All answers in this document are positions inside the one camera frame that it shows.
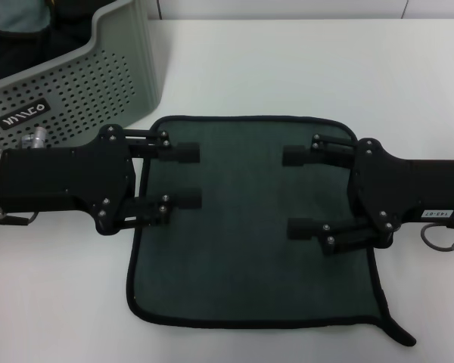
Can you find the silver left connector plug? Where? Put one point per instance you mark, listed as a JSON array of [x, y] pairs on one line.
[[34, 139]]

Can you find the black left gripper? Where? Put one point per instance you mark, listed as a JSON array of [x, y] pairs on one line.
[[60, 177]]

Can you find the yellow and green black-edged towel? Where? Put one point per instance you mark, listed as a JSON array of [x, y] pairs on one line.
[[242, 246]]

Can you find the black cloth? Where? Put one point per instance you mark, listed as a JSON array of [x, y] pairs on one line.
[[41, 45]]

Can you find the grey perforated storage box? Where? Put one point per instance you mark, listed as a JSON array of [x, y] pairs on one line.
[[98, 75]]

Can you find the grey-teal towel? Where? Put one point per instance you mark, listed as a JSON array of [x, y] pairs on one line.
[[11, 17]]

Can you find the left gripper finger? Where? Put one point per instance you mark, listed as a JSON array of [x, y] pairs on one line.
[[185, 153], [185, 198]]

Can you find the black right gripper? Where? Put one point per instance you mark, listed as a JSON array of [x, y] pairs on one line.
[[408, 185]]

